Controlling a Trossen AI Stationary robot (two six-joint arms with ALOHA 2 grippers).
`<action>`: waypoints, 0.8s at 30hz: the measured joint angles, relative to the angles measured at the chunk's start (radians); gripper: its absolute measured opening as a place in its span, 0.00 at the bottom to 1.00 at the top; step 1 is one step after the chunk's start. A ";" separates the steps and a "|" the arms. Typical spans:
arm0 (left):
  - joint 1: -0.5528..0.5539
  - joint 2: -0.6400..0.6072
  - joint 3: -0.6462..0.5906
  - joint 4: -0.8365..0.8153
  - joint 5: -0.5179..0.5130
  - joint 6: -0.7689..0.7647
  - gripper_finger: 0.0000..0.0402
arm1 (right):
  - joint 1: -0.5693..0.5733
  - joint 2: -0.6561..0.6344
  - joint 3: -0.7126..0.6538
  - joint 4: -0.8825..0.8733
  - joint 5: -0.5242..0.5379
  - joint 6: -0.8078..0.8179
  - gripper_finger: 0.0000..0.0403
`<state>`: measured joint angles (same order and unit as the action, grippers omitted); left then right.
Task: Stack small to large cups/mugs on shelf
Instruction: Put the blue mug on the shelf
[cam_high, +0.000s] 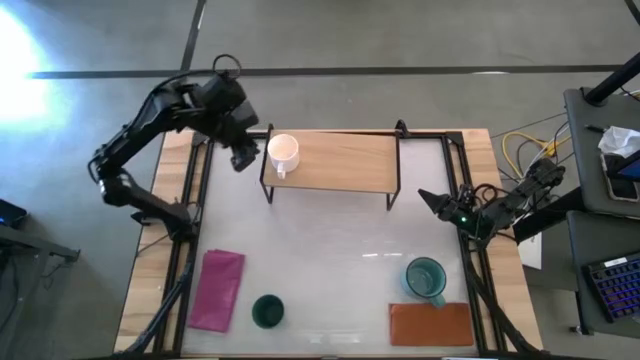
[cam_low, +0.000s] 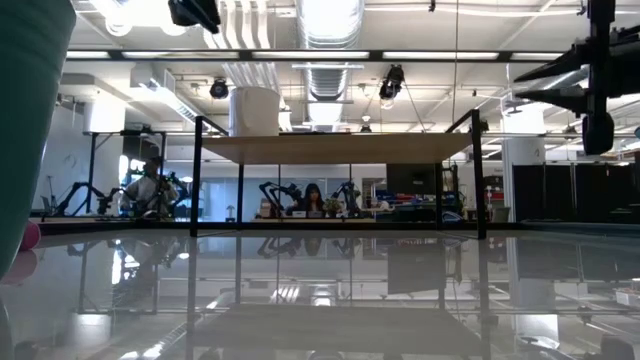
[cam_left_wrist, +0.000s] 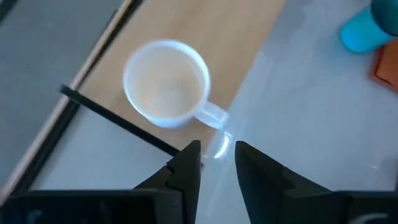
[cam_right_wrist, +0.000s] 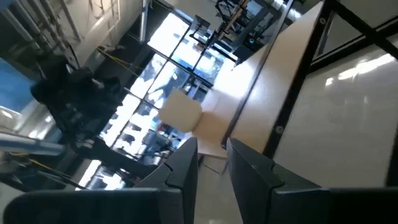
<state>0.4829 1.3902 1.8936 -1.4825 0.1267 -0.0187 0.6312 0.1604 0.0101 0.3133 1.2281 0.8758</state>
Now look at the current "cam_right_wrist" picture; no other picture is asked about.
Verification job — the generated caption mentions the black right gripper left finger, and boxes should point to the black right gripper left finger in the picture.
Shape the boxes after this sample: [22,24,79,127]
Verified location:
[2,136,199,224]

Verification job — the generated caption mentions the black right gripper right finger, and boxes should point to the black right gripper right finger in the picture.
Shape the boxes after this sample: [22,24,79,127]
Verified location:
[226,138,398,224]

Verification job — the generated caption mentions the small white mug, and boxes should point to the small white mug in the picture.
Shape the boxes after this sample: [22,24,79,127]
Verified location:
[158,89,203,133]

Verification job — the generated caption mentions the large grid window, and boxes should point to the large grid window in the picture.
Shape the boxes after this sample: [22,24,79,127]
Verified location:
[76,12,238,191]

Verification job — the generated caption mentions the grey metal beam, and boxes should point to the grey metal beam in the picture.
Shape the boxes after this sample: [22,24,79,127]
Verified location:
[0,133,67,157]

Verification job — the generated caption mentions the wooden shelf with black frame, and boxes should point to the wooden shelf with black frame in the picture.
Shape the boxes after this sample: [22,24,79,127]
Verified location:
[191,0,398,188]

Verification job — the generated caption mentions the yellow cable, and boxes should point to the yellow cable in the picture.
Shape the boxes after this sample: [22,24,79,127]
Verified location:
[96,46,141,77]

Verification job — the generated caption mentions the blue wall screen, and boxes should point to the blue wall screen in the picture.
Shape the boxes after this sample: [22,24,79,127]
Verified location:
[0,57,37,113]

